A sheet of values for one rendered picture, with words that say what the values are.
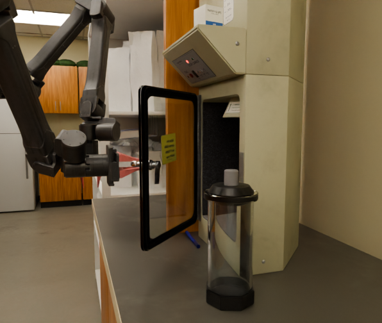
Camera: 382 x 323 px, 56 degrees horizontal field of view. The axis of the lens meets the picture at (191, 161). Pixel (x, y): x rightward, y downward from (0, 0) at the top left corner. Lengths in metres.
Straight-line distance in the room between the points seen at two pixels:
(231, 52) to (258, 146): 0.22
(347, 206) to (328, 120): 0.29
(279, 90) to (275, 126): 0.08
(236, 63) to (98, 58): 0.59
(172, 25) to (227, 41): 0.39
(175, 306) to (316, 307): 0.28
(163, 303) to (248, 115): 0.44
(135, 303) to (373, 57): 0.89
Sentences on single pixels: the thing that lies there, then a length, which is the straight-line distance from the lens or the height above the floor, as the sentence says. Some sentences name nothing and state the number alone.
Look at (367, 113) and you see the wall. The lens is 1.15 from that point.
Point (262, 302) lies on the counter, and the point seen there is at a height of 0.94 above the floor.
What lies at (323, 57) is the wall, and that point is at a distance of 1.32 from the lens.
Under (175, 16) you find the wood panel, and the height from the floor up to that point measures 1.63.
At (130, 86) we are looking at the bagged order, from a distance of 2.09.
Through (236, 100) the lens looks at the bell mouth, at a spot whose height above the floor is 1.36.
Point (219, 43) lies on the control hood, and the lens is 0.81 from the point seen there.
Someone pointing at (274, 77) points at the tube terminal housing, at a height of 1.41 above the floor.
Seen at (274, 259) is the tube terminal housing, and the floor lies 0.97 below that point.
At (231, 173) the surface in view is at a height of 1.20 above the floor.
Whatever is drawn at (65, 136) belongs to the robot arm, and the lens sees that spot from 0.88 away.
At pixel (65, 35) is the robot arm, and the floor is 1.61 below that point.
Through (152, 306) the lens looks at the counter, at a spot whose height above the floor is 0.94.
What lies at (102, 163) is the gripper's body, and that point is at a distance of 0.92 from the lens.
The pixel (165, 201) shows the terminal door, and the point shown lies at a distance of 0.95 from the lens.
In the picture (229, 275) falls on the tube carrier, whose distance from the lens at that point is 0.73.
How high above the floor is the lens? 1.30
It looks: 6 degrees down
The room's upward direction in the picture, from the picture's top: straight up
